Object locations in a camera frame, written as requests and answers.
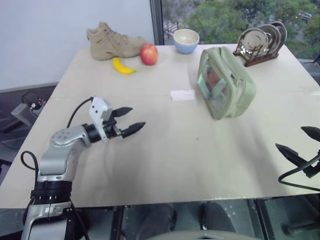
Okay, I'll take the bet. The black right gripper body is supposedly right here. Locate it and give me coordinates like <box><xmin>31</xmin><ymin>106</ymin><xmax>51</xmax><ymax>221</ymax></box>
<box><xmin>303</xmin><ymin>149</ymin><xmax>320</xmax><ymax>179</ymax></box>

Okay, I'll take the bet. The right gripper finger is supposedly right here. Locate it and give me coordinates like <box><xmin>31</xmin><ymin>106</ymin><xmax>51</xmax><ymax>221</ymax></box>
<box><xmin>300</xmin><ymin>126</ymin><xmax>320</xmax><ymax>141</ymax></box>
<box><xmin>275</xmin><ymin>142</ymin><xmax>308</xmax><ymax>168</ymax></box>

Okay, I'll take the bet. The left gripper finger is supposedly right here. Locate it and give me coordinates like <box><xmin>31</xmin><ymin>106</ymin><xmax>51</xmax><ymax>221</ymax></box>
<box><xmin>121</xmin><ymin>121</ymin><xmax>147</xmax><ymax>138</ymax></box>
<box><xmin>111</xmin><ymin>106</ymin><xmax>134</xmax><ymax>118</ymax></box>

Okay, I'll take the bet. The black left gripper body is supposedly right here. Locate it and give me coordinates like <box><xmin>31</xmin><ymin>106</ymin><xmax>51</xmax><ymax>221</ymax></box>
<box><xmin>103</xmin><ymin>109</ymin><xmax>125</xmax><ymax>140</ymax></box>

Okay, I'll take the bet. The green transparent pouch bag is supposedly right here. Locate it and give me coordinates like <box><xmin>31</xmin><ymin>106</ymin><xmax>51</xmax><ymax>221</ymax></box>
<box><xmin>197</xmin><ymin>46</ymin><xmax>257</xmax><ymax>121</ymax></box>

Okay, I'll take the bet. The yellow banana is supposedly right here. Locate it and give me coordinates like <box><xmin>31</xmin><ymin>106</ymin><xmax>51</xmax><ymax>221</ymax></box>
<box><xmin>112</xmin><ymin>56</ymin><xmax>137</xmax><ymax>75</ymax></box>

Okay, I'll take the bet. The white paper label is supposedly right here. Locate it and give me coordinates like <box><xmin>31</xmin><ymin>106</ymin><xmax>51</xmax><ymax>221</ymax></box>
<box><xmin>169</xmin><ymin>89</ymin><xmax>196</xmax><ymax>102</ymax></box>

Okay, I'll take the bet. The red apple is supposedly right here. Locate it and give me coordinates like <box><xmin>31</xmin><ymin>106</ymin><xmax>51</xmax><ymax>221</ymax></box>
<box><xmin>139</xmin><ymin>42</ymin><xmax>159</xmax><ymax>66</ymax></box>

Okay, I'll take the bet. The tan suede boot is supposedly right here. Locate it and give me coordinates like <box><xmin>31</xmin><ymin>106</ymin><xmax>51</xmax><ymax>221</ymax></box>
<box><xmin>86</xmin><ymin>21</ymin><xmax>147</xmax><ymax>61</ymax></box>

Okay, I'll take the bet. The small device with red button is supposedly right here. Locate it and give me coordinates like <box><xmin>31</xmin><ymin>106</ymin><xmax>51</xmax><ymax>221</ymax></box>
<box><xmin>29</xmin><ymin>97</ymin><xmax>47</xmax><ymax>111</ymax></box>

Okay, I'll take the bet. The grey box on floor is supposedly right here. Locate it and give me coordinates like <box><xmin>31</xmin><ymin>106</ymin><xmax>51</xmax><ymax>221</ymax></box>
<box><xmin>10</xmin><ymin>103</ymin><xmax>39</xmax><ymax>126</ymax></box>

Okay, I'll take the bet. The dark wooden dish rack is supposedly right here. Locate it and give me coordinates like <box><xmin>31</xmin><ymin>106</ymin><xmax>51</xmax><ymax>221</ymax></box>
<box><xmin>232</xmin><ymin>41</ymin><xmax>280</xmax><ymax>68</ymax></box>

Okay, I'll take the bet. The blue bowl cream inside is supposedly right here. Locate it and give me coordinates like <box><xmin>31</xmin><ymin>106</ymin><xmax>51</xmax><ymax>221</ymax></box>
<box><xmin>172</xmin><ymin>28</ymin><xmax>200</xmax><ymax>55</ymax></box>

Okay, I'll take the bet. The silver metal plate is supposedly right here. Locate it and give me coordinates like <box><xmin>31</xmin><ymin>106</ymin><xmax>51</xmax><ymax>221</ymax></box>
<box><xmin>237</xmin><ymin>27</ymin><xmax>270</xmax><ymax>58</ymax></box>
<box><xmin>258</xmin><ymin>24</ymin><xmax>281</xmax><ymax>51</ymax></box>
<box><xmin>270</xmin><ymin>21</ymin><xmax>288</xmax><ymax>49</ymax></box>

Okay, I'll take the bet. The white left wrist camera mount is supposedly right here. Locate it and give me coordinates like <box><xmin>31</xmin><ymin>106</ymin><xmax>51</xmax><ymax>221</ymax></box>
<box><xmin>88</xmin><ymin>96</ymin><xmax>114</xmax><ymax>143</ymax></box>

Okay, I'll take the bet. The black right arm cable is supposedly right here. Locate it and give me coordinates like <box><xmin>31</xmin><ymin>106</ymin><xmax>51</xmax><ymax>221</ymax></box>
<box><xmin>277</xmin><ymin>154</ymin><xmax>320</xmax><ymax>193</ymax></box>

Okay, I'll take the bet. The dark table frame bar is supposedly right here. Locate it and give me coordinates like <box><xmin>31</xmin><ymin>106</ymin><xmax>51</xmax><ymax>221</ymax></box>
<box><xmin>112</xmin><ymin>205</ymin><xmax>126</xmax><ymax>240</ymax></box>
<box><xmin>246</xmin><ymin>197</ymin><xmax>268</xmax><ymax>240</ymax></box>

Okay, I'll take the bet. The grey window frame post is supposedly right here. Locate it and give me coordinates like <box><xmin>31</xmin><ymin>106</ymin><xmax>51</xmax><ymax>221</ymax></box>
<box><xmin>149</xmin><ymin>0</ymin><xmax>165</xmax><ymax>47</ymax></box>

